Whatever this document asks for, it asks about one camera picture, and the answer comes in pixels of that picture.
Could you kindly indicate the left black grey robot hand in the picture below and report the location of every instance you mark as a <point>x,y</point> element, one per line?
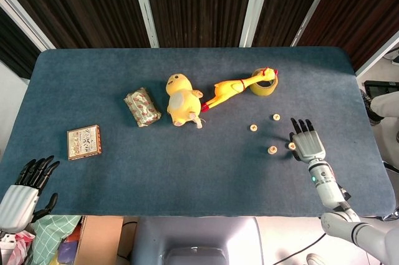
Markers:
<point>18,201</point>

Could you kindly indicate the right black grey robot hand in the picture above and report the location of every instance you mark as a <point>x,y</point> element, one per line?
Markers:
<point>308,146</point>

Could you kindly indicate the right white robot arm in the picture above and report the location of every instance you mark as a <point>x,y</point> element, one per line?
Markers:
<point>325,187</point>

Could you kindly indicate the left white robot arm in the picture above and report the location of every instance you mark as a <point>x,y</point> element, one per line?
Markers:
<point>3,235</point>

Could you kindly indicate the green grid pattern cloth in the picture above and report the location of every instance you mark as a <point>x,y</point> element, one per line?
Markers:
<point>46,240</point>

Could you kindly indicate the pink plastic bag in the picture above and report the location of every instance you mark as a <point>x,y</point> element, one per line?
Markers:
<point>18,251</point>

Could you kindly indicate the purple package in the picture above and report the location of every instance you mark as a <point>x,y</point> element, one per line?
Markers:
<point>67,251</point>

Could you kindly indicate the black shoe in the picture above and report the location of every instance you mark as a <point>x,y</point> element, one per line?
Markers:
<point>372,115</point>

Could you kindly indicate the yellow tape roll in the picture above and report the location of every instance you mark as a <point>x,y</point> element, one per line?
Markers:
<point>263,90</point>

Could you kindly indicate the brown printed card box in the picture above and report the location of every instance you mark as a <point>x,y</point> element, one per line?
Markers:
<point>84,142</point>

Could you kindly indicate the person leg white trousers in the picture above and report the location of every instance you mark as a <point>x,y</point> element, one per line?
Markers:
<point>386,104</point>

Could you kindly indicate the brown cardboard box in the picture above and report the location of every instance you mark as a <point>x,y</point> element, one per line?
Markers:
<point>99,240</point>

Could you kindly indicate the black monitor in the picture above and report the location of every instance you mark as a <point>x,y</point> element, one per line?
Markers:
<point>378,85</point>

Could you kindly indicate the yellow rubber chicken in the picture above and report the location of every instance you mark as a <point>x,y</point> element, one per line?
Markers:
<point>226,88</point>

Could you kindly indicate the blue table cloth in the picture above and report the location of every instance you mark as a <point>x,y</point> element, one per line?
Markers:
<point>187,168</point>

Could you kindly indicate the yellow plush toy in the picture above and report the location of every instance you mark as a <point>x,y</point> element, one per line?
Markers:
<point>182,103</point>

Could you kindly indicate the grey robot torso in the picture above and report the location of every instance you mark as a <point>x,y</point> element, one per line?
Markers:
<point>196,237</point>

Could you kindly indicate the foil wrapped snack packet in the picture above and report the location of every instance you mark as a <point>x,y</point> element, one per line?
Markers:
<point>141,107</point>

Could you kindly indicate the metal table bracket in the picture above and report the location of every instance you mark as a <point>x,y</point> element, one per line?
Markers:
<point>392,214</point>

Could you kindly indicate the white metal partition post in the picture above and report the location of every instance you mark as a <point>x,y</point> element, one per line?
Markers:
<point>144,6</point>
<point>255,6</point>
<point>315,6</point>
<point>28,24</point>
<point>377,60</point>

